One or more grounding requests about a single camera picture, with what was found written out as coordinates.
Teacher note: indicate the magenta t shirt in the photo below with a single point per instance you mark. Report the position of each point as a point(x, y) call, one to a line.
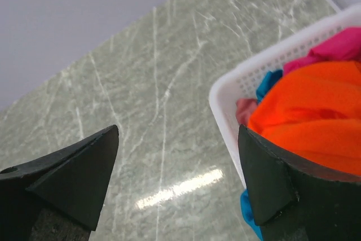
point(343, 46)

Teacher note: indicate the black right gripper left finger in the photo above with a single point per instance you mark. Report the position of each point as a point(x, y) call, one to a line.
point(59, 196)

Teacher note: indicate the blue t shirt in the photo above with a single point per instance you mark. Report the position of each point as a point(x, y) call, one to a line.
point(269, 80)

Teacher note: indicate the orange t shirt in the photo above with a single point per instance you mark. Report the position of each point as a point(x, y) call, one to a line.
point(314, 112)

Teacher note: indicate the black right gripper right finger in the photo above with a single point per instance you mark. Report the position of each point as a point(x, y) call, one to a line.
point(293, 198)

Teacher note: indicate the white plastic laundry basket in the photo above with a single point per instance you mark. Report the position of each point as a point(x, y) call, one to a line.
point(243, 80)

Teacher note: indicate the salmon pink t shirt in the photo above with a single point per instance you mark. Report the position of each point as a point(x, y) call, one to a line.
point(245, 108)

